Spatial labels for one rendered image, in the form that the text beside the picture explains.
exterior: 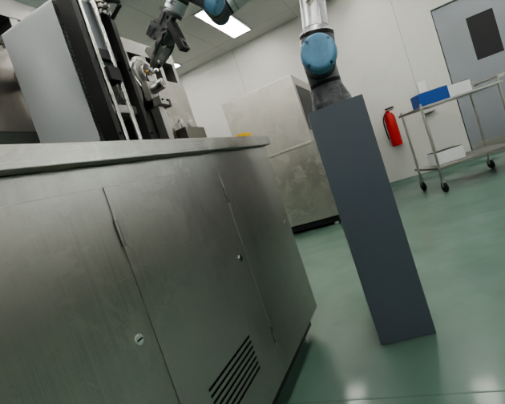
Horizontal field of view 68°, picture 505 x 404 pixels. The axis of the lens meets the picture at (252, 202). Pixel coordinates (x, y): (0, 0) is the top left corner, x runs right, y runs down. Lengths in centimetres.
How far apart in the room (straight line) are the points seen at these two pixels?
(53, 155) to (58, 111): 66
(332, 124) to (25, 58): 103
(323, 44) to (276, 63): 480
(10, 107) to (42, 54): 24
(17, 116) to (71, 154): 82
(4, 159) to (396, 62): 549
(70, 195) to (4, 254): 16
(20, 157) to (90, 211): 16
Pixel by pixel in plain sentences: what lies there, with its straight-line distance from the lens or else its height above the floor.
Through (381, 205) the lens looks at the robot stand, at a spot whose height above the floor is 50.
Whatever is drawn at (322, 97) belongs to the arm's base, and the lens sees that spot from 143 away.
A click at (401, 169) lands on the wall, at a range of 578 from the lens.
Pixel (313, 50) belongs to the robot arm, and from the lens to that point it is 132.
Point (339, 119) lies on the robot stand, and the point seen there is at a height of 84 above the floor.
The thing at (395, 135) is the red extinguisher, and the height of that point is 68.
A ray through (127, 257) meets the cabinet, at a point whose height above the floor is 67.
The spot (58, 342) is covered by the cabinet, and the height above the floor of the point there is 60.
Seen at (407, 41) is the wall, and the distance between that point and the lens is 588.
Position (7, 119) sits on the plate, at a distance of 150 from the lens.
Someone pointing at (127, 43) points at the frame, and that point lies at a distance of 223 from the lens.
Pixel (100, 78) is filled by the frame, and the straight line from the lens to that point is 114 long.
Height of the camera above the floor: 74
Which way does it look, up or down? 3 degrees down
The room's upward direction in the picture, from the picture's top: 18 degrees counter-clockwise
